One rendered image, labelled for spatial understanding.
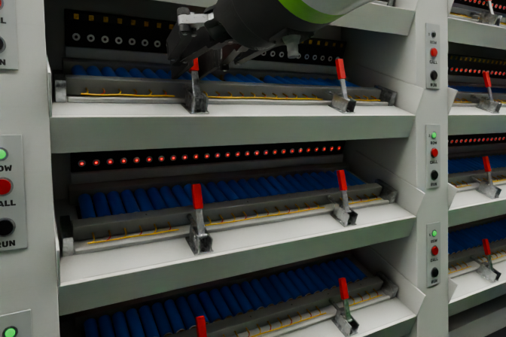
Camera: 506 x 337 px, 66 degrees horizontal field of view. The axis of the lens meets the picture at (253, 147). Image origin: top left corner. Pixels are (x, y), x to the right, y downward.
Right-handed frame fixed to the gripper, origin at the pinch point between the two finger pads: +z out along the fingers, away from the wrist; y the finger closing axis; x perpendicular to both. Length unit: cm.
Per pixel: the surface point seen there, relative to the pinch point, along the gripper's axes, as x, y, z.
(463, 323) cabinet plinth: -54, 65, 9
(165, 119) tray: -8.1, -4.9, -1.1
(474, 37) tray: 9, 63, -2
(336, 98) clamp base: -4.3, 25.7, 0.7
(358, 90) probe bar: -1.9, 34.2, 4.1
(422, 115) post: -7.6, 44.3, -1.4
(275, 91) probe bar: -2.5, 16.0, 4.4
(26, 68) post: -2.5, -19.9, -2.1
